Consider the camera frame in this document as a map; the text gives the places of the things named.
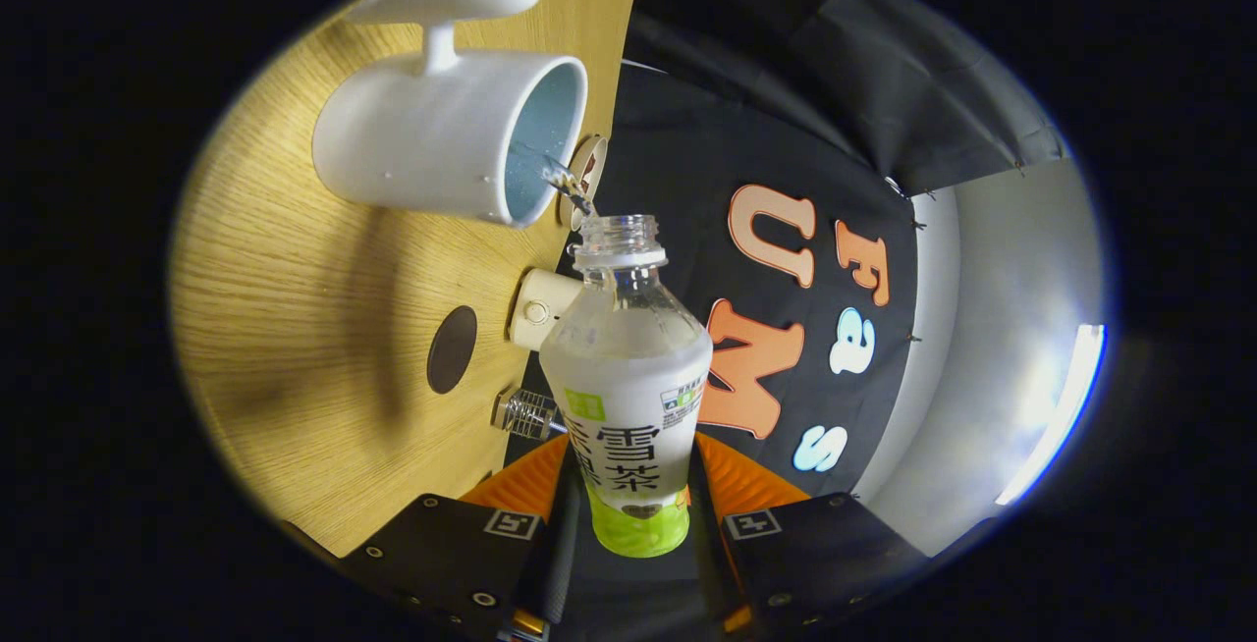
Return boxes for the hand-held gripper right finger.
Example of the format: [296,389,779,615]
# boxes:
[687,431,929,638]

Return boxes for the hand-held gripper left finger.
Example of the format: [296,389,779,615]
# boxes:
[339,433,587,641]

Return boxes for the dark round coaster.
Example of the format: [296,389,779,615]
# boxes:
[426,305,478,396]

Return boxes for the clear juice bottle white label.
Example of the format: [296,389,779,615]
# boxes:
[539,214,713,559]

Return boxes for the white ceramic cup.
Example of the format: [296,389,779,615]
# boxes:
[312,0,589,229]

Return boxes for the white toaster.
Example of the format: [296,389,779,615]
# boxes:
[509,268,584,351]

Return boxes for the wooden table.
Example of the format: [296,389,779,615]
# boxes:
[169,0,652,559]

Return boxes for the small round plate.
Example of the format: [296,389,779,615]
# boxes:
[558,134,609,232]

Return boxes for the black backdrop cloth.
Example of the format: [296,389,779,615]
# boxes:
[506,0,1071,584]

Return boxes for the wire mesh holder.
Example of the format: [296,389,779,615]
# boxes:
[491,388,569,442]

